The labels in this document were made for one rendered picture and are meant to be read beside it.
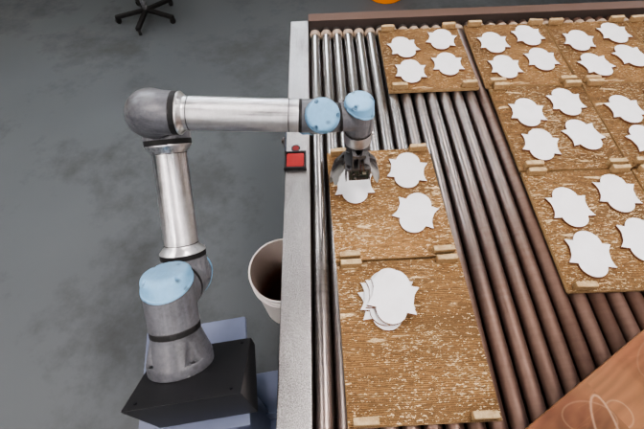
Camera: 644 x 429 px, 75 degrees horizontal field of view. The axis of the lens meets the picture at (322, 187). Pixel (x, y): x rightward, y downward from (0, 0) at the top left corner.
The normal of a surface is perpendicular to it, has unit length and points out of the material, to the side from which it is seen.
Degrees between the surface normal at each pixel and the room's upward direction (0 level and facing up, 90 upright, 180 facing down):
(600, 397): 0
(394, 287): 0
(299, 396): 0
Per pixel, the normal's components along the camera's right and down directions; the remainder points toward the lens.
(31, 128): -0.03, -0.59
